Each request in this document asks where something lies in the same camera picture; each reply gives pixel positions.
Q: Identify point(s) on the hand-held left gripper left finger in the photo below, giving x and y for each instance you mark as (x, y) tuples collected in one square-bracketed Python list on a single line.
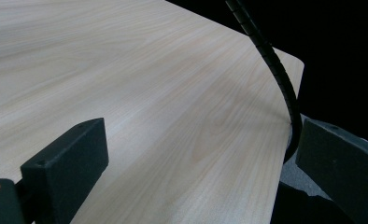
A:
[(63, 165)]

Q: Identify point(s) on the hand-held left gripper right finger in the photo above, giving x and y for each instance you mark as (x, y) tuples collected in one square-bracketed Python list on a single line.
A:
[(344, 171)]

